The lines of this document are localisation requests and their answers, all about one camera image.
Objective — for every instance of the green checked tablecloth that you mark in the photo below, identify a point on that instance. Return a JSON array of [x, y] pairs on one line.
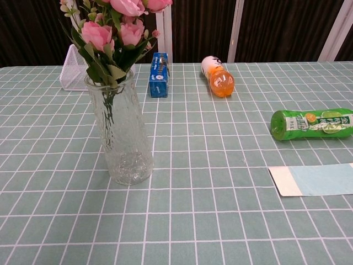
[[207, 207]]

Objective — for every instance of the pink artificial flower bouquet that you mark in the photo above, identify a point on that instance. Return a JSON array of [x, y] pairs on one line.
[[96, 34]]

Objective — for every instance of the orange drink plastic bottle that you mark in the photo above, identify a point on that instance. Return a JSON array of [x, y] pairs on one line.
[[220, 81]]

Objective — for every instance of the clear glass cup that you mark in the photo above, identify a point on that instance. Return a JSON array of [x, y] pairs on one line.
[[127, 149]]

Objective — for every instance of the black pleated curtain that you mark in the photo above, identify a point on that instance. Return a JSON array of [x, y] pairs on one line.
[[198, 27]]

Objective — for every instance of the long blue cardboard box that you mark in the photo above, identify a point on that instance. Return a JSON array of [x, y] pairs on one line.
[[159, 80]]

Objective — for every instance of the white metal frame post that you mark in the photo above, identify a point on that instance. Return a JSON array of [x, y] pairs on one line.
[[335, 36], [76, 16], [164, 36], [235, 30]]

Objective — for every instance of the pale bookmark card with tassel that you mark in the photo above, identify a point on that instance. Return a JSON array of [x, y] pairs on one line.
[[317, 179]]

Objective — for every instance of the green drink plastic bottle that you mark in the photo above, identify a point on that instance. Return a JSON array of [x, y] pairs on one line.
[[311, 124]]

